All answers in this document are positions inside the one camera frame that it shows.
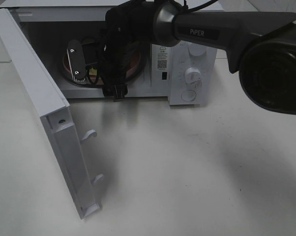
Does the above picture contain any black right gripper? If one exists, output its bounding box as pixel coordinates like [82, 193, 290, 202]
[83, 37, 133, 100]

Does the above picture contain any pink round plate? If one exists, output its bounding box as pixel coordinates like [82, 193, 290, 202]
[61, 51, 141, 78]

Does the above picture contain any round white door button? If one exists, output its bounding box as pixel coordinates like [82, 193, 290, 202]
[181, 90, 196, 102]

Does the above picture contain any white microwave door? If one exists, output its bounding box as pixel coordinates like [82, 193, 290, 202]
[0, 8, 100, 219]

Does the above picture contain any white microwave knob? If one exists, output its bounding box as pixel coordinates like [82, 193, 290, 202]
[188, 42, 207, 57]
[184, 67, 202, 85]

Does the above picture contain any white bread sandwich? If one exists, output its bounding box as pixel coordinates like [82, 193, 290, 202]
[87, 67, 98, 84]

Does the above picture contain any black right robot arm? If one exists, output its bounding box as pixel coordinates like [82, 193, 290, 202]
[96, 0, 296, 115]

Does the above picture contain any white microwave oven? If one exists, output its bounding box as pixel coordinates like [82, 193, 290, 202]
[1, 0, 217, 105]

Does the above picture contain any white adjacent table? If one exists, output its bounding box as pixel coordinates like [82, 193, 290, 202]
[217, 0, 296, 59]

